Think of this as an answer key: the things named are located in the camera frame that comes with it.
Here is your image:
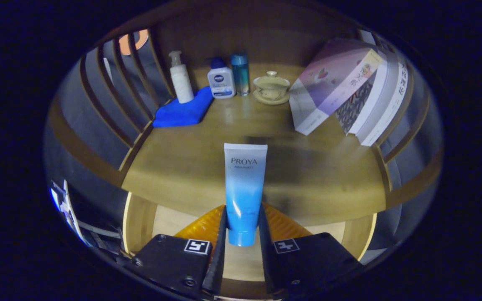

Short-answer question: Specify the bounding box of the blue folded cloth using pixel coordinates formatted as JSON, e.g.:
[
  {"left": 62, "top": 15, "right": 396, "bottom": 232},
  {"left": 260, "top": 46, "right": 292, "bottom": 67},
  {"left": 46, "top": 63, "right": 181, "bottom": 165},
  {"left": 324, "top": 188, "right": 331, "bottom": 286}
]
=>
[{"left": 152, "top": 86, "right": 214, "bottom": 128}]

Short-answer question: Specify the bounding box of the dark patterned book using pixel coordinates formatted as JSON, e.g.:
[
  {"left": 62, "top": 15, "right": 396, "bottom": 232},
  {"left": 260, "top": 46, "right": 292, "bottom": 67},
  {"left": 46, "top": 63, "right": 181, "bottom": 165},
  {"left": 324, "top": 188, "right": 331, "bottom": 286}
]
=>
[{"left": 334, "top": 79, "right": 376, "bottom": 135}]

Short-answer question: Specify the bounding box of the white book with black lettering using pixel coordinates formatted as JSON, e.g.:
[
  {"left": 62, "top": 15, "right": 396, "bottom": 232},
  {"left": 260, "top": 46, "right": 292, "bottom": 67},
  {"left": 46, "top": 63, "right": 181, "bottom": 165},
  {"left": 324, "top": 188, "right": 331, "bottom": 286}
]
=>
[{"left": 356, "top": 59, "right": 410, "bottom": 147}]

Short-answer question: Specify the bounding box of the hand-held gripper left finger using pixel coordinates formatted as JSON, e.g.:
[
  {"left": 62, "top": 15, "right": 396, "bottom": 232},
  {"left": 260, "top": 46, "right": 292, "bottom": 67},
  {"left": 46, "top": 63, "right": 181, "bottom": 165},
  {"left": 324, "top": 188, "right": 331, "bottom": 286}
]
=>
[{"left": 122, "top": 205, "right": 229, "bottom": 299}]

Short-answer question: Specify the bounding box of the beige lidded teacup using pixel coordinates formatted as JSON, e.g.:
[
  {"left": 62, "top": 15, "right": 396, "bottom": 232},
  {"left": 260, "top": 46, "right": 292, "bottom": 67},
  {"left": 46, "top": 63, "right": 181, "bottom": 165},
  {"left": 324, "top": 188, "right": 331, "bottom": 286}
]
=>
[{"left": 252, "top": 71, "right": 291, "bottom": 105}]

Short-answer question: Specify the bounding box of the purple and white book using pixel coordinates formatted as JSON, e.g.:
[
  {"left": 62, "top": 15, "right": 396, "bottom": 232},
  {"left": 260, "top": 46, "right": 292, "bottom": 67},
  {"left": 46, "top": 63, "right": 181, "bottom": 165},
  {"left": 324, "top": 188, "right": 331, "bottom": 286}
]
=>
[{"left": 288, "top": 38, "right": 384, "bottom": 136}]

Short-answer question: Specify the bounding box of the teal slim bottle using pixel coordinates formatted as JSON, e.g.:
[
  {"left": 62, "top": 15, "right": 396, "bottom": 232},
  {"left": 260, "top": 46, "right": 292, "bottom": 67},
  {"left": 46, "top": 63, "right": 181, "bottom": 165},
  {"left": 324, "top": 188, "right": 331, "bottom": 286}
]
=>
[{"left": 230, "top": 52, "right": 251, "bottom": 97}]

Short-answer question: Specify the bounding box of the brown wooden drawer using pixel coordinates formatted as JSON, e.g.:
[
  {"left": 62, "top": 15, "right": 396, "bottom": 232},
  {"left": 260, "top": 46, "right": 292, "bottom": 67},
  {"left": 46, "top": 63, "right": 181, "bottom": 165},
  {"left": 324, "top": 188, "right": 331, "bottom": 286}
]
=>
[{"left": 122, "top": 191, "right": 377, "bottom": 299}]

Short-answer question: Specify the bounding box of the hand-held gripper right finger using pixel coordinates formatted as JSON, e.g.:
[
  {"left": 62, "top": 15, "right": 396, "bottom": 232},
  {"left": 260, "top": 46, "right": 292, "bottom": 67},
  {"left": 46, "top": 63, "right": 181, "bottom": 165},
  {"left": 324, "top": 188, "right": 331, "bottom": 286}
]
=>
[{"left": 258, "top": 203, "right": 365, "bottom": 299}]

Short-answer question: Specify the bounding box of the wooden countertop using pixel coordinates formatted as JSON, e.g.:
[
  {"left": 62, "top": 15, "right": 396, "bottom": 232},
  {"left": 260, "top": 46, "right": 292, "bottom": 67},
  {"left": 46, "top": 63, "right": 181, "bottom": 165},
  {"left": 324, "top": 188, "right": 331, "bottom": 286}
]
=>
[{"left": 122, "top": 63, "right": 388, "bottom": 226}]

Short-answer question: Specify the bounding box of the brown wooden cabinet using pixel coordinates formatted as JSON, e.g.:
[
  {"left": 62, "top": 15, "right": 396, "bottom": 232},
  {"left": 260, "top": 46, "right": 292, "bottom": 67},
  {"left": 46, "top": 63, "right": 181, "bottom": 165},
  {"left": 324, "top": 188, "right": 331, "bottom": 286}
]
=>
[{"left": 44, "top": 0, "right": 444, "bottom": 268}]

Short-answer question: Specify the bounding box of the black backdrop cloth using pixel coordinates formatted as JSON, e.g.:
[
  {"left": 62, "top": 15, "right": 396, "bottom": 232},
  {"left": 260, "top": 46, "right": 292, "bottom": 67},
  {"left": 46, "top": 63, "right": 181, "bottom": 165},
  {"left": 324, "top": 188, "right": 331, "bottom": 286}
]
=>
[{"left": 55, "top": 28, "right": 172, "bottom": 140}]

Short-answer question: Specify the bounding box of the white bottle with blue cap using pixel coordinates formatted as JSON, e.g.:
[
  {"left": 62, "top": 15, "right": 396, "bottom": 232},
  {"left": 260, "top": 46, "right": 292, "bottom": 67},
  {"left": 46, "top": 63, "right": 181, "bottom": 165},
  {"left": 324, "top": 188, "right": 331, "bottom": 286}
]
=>
[{"left": 207, "top": 57, "right": 236, "bottom": 99}]

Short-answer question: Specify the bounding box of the white pump bottle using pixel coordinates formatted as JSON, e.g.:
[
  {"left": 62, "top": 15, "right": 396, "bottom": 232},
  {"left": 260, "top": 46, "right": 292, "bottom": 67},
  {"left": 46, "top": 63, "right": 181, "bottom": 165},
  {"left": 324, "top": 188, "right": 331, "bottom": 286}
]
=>
[{"left": 169, "top": 51, "right": 195, "bottom": 104}]

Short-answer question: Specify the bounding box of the blue and white tube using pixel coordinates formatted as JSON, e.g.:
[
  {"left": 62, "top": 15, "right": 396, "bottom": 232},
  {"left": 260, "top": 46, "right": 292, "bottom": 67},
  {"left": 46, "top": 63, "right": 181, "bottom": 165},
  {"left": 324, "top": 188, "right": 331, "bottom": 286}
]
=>
[{"left": 223, "top": 143, "right": 268, "bottom": 247}]

